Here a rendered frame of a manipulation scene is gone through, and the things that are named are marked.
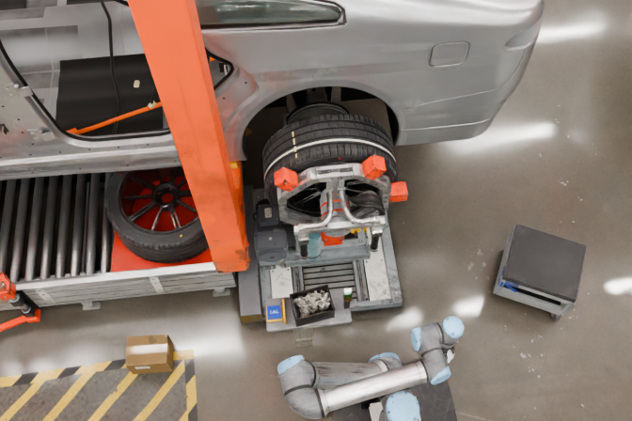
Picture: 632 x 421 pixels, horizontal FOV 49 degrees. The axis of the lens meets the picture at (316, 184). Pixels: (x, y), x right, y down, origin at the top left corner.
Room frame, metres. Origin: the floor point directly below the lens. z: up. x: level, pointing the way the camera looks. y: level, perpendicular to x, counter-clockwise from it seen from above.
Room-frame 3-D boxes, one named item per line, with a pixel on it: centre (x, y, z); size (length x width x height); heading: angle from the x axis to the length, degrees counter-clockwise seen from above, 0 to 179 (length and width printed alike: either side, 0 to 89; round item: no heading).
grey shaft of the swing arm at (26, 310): (1.32, 1.60, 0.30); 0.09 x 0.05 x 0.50; 96
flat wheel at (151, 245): (1.86, 0.83, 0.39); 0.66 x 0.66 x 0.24
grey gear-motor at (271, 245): (1.76, 0.26, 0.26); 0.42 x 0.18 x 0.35; 6
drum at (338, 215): (1.55, -0.09, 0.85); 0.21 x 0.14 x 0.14; 6
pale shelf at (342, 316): (1.20, 0.05, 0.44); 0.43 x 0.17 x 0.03; 96
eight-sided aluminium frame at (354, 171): (1.62, -0.09, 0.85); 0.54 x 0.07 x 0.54; 96
